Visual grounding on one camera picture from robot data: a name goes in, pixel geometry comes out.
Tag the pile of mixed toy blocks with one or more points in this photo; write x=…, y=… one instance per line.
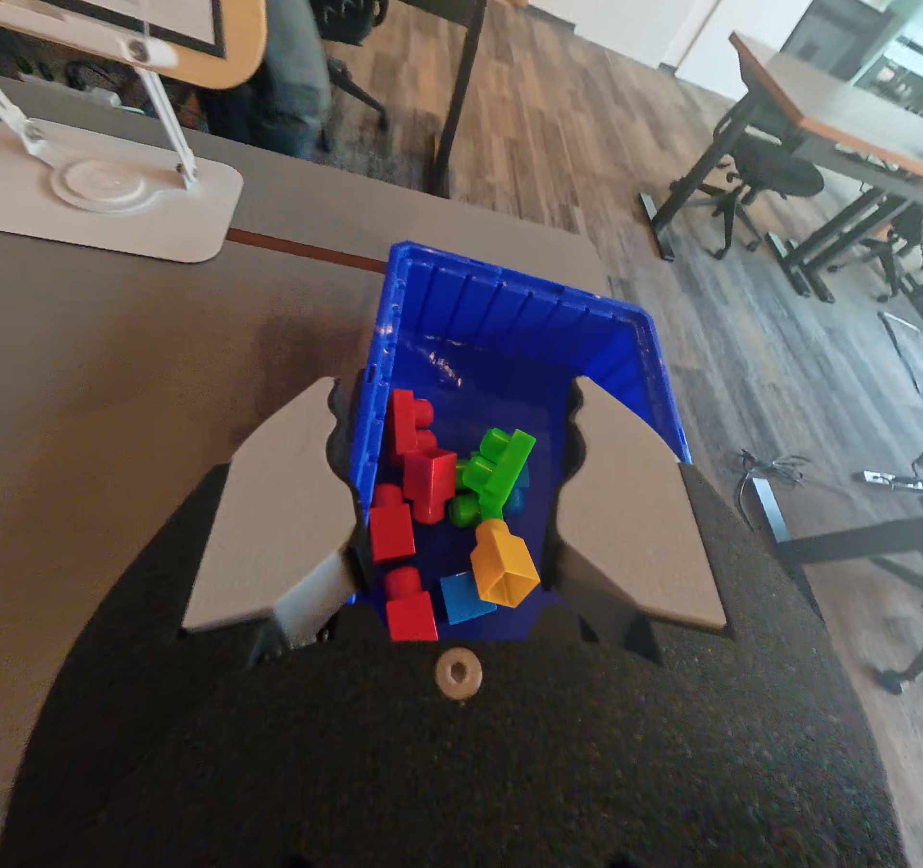
x=425, y=478

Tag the white desk stand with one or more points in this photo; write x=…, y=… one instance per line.
x=144, y=226

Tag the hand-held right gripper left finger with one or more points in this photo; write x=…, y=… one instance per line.
x=274, y=514

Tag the grey office table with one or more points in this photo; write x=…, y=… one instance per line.
x=829, y=110
x=461, y=89

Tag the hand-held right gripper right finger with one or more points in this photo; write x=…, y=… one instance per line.
x=627, y=522

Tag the blue plastic bin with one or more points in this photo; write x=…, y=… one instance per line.
x=505, y=348

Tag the black table frame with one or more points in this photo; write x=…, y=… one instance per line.
x=851, y=543

